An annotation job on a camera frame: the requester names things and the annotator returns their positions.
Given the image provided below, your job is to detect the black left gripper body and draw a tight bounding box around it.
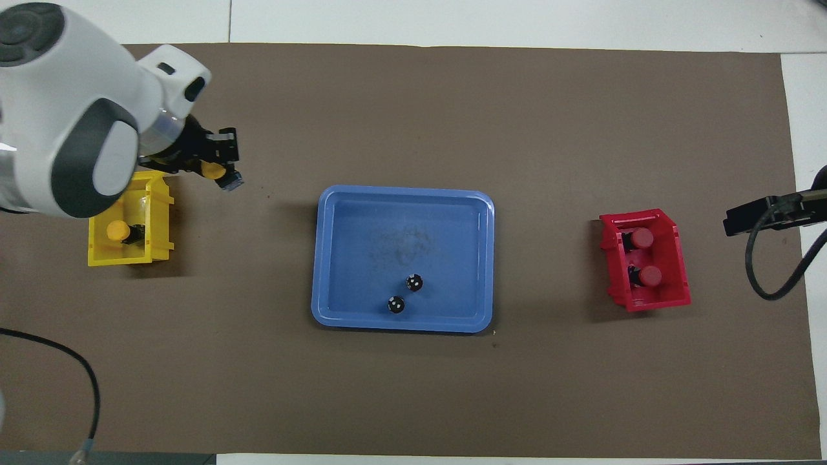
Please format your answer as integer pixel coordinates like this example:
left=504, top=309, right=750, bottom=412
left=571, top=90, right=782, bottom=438
left=162, top=116, right=220, bottom=172

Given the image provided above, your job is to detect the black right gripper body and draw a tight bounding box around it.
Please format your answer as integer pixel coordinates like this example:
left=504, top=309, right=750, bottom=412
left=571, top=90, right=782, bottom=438
left=779, top=189, right=827, bottom=227

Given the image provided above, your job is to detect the red push button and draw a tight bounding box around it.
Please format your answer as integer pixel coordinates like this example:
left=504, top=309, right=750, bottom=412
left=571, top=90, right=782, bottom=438
left=622, top=227, right=654, bottom=253
left=628, top=265, right=664, bottom=289

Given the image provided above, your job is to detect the red plastic storage bin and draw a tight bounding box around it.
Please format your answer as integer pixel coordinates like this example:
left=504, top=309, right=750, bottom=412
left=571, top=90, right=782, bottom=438
left=599, top=209, right=692, bottom=313

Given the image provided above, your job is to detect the yellow plastic storage bin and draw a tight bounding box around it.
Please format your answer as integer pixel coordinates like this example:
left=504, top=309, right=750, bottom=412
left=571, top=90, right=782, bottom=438
left=88, top=169, right=175, bottom=267

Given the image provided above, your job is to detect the blue plastic tray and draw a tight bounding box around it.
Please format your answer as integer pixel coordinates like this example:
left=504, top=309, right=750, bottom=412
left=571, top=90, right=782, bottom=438
left=311, top=185, right=496, bottom=334

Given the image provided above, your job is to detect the brown paper table mat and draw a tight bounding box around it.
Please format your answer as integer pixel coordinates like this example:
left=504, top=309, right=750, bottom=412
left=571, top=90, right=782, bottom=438
left=0, top=43, right=822, bottom=459

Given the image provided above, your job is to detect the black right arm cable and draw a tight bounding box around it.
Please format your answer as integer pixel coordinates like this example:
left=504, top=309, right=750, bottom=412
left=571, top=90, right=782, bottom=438
left=746, top=194, right=827, bottom=301

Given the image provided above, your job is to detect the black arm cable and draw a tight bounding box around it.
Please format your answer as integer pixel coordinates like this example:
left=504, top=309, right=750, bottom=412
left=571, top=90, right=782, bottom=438
left=746, top=194, right=827, bottom=301
left=0, top=327, right=101, bottom=465

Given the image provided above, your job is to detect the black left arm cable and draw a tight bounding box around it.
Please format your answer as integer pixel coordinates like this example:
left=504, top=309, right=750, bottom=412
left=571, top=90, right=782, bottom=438
left=0, top=327, right=101, bottom=465

